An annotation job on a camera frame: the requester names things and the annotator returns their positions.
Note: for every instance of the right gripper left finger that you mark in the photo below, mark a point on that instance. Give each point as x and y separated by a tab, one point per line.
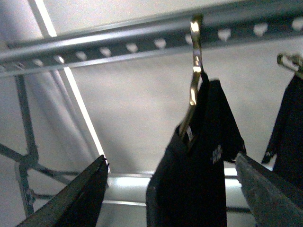
78	204

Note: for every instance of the black printed t-shirt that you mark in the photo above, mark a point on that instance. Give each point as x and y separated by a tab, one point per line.
188	186

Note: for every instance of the grey perforated metal rack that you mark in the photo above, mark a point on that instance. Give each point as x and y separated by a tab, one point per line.
127	101

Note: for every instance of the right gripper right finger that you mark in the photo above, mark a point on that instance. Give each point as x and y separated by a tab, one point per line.
273	201

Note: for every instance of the metallic clothes hanger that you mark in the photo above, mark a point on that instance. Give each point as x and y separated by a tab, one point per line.
185	131

